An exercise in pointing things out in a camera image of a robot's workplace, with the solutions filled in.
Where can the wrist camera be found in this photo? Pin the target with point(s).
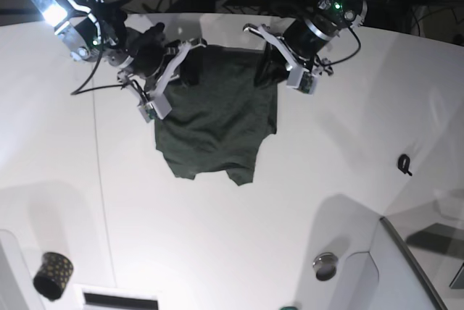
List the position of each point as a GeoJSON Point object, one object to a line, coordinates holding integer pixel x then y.
{"type": "Point", "coordinates": [302, 80]}
{"type": "Point", "coordinates": [154, 108]}

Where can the small green object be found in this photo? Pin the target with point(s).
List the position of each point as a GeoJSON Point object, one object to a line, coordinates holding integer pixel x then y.
{"type": "Point", "coordinates": [289, 308]}

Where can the small black clip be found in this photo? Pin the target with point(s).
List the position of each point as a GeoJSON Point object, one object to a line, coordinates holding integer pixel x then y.
{"type": "Point", "coordinates": [403, 164]}

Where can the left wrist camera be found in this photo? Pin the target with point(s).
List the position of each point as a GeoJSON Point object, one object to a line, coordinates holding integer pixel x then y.
{"type": "Point", "coordinates": [302, 80]}

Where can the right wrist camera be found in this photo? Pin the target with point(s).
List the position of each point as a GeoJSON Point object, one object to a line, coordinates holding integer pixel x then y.
{"type": "Point", "coordinates": [154, 108]}

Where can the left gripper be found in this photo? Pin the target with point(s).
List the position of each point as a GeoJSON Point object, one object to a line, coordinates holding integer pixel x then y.
{"type": "Point", "coordinates": [297, 46]}

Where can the black patterned cup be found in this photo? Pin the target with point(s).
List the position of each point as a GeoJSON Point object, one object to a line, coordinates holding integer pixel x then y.
{"type": "Point", "coordinates": [53, 275]}

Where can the dark green t-shirt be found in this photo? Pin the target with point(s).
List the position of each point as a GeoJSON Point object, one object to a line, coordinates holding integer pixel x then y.
{"type": "Point", "coordinates": [219, 124]}

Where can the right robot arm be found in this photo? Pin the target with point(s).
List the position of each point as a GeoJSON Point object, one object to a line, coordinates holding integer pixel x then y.
{"type": "Point", "coordinates": [95, 31]}

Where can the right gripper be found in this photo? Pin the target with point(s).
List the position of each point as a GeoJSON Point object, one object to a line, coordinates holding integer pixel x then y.
{"type": "Point", "coordinates": [150, 62]}

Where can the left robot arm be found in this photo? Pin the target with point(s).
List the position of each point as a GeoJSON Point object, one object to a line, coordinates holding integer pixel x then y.
{"type": "Point", "coordinates": [346, 15]}

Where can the black white flat device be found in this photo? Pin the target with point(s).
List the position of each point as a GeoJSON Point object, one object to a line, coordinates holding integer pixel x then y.
{"type": "Point", "coordinates": [98, 297]}

